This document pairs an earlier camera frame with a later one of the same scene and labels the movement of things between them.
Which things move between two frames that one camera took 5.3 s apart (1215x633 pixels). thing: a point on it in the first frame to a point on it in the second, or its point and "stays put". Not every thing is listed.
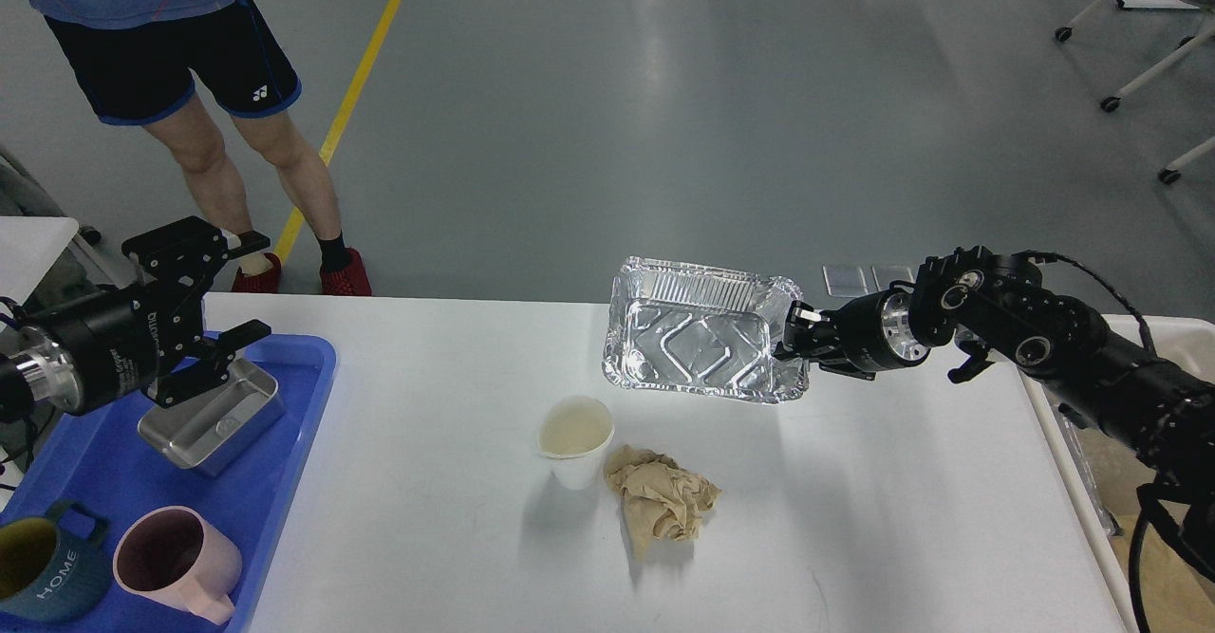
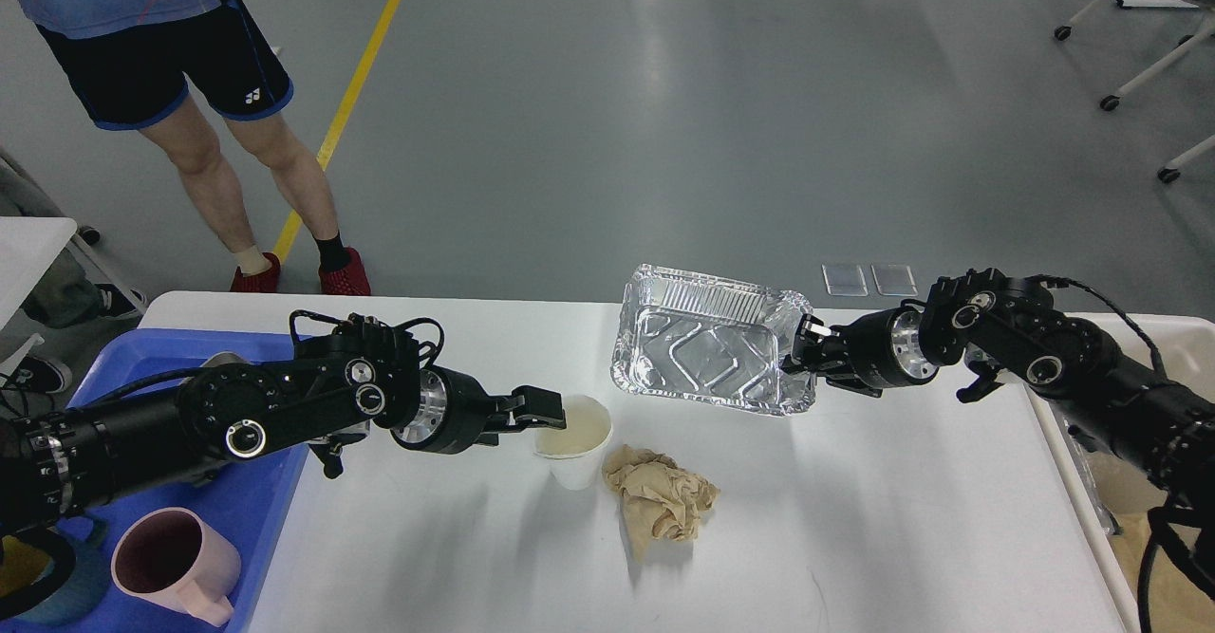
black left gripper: [103, 346] to [456, 412]
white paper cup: [573, 434] stays put
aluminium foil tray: [699, 330] stays put
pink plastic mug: [170, 553] stays put
